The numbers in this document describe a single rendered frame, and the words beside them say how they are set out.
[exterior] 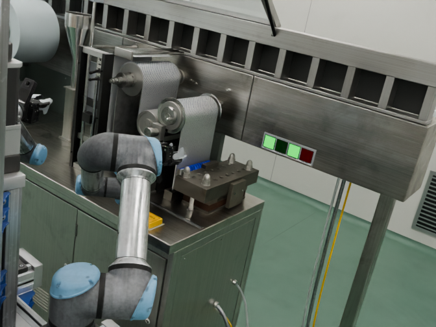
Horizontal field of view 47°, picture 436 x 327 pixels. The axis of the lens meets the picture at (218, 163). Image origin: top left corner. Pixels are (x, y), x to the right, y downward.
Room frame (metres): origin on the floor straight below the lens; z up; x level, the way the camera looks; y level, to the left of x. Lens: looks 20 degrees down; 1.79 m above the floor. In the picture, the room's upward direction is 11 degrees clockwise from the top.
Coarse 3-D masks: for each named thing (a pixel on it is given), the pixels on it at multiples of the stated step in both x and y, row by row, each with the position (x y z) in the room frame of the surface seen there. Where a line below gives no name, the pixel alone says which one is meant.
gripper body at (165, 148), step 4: (164, 144) 1.88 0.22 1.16; (164, 148) 1.84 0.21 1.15; (168, 148) 1.84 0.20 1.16; (172, 148) 1.88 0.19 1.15; (164, 152) 1.84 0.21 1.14; (168, 152) 1.84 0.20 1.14; (172, 152) 1.88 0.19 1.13; (164, 156) 1.84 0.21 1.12; (168, 156) 1.85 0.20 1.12; (164, 160) 1.84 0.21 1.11; (168, 160) 1.85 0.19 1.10; (164, 164) 1.84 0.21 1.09; (168, 164) 1.86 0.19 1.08
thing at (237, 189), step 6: (240, 180) 2.00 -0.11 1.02; (246, 180) 2.02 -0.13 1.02; (234, 186) 1.94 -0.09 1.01; (240, 186) 1.98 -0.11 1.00; (228, 192) 1.94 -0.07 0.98; (234, 192) 1.95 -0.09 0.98; (240, 192) 1.99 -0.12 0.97; (228, 198) 1.94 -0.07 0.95; (234, 198) 1.96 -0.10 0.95; (240, 198) 2.00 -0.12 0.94; (228, 204) 1.94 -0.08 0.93; (234, 204) 1.97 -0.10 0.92
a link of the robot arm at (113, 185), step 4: (108, 180) 1.69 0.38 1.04; (112, 180) 1.69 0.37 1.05; (116, 180) 1.70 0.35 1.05; (108, 184) 1.67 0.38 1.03; (112, 184) 1.68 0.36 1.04; (116, 184) 1.68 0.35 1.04; (120, 184) 1.68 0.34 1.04; (108, 188) 1.67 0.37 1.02; (112, 188) 1.67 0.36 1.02; (116, 188) 1.67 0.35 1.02; (120, 188) 1.68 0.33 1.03; (108, 192) 1.67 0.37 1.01; (112, 192) 1.67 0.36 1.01; (116, 192) 1.67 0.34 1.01; (120, 192) 1.68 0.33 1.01; (108, 196) 1.67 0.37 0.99; (112, 196) 1.68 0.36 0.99; (116, 196) 1.68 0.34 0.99; (116, 200) 1.69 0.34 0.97
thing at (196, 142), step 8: (192, 128) 2.01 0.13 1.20; (200, 128) 2.06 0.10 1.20; (208, 128) 2.11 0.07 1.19; (184, 136) 1.97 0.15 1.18; (192, 136) 2.01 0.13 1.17; (200, 136) 2.07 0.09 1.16; (208, 136) 2.12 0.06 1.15; (184, 144) 1.98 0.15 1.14; (192, 144) 2.02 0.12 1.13; (200, 144) 2.07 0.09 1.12; (208, 144) 2.12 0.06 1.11; (184, 152) 1.98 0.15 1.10; (192, 152) 2.03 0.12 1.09; (200, 152) 2.08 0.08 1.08; (208, 152) 2.13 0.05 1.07; (184, 160) 1.99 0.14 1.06; (192, 160) 2.04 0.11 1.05; (200, 160) 2.09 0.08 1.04; (176, 168) 1.95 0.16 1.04
